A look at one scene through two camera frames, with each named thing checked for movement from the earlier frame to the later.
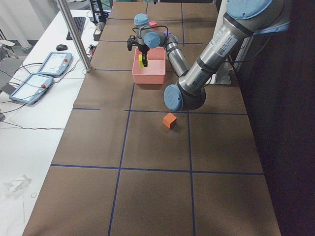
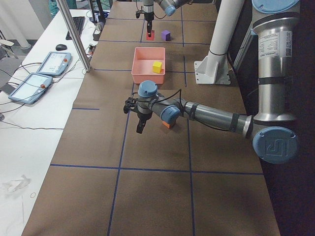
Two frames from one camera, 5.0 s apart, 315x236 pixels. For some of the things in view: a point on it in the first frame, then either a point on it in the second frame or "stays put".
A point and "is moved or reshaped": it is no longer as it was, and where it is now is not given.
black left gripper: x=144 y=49 → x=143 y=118
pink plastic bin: x=154 y=73 stays put
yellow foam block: x=141 y=60 → x=157 y=67
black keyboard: x=79 y=22 stays put
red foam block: x=153 y=23 is moved or reshaped
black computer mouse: x=61 y=47 stays put
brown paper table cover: x=128 y=164 stays put
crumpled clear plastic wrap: x=15 y=185 stays put
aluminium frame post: x=62 y=5 stays put
